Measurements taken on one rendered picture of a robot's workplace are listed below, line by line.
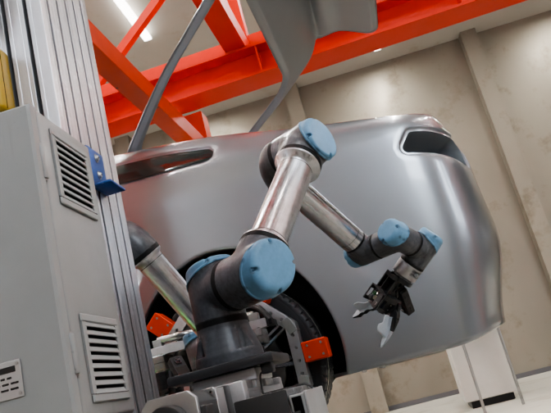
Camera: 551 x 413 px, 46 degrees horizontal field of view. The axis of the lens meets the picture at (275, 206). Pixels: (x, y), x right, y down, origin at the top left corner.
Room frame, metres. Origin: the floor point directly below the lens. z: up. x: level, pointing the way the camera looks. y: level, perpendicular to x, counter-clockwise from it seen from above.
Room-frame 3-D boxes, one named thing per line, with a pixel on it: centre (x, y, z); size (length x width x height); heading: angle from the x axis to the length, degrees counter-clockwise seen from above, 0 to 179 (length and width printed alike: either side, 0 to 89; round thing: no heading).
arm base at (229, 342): (1.44, 0.18, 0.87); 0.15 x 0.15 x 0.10
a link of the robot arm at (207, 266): (1.44, 0.17, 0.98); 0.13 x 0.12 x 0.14; 48
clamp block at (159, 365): (2.21, 0.50, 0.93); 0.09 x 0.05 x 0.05; 171
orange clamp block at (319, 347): (2.35, -0.01, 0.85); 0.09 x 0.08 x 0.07; 81
